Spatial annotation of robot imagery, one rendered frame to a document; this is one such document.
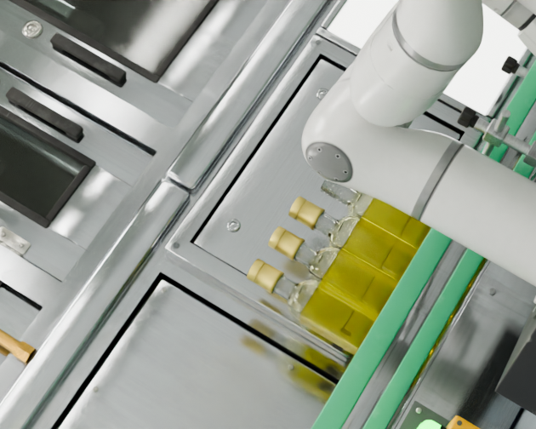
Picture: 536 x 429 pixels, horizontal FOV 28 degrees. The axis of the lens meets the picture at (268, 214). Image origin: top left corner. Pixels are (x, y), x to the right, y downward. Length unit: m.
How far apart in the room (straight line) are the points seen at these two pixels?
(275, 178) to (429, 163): 0.66
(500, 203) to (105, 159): 0.87
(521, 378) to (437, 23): 0.38
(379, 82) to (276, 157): 0.73
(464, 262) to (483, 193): 0.34
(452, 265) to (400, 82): 0.46
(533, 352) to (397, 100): 0.29
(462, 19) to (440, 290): 0.54
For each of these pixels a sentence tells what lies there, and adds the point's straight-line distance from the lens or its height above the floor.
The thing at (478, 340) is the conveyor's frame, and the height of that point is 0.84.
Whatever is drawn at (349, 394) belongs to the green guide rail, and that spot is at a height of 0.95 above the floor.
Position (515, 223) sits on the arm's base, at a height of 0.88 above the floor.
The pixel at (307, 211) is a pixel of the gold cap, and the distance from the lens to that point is 1.57.
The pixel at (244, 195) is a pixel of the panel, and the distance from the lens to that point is 1.73.
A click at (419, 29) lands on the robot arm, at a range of 0.98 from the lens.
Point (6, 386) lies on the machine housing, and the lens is 1.69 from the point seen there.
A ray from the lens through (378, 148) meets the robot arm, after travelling 1.12.
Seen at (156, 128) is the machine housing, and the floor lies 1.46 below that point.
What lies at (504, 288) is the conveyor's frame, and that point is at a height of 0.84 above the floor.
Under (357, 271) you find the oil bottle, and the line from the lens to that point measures 1.53.
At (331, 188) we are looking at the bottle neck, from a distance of 1.59.
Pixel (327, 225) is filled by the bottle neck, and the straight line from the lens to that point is 1.57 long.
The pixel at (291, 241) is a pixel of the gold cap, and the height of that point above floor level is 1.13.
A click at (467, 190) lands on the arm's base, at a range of 1.11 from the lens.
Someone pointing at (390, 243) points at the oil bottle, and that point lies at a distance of 1.55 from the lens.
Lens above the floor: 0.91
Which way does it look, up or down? 10 degrees up
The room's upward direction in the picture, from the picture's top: 60 degrees counter-clockwise
